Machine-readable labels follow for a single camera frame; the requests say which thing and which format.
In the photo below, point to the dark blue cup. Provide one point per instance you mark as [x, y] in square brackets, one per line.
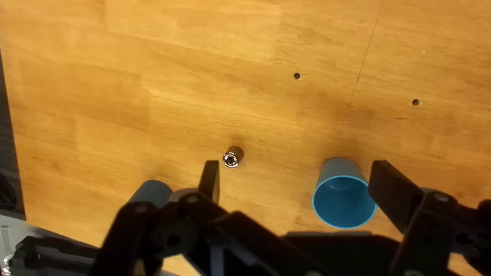
[151, 190]

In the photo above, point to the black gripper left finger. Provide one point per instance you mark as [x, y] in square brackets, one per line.
[154, 239]

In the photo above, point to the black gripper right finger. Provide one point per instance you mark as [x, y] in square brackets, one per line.
[424, 223]

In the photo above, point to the silver stem cap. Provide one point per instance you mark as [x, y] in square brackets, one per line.
[232, 156]

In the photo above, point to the light blue cup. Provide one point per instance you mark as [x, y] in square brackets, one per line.
[344, 200]

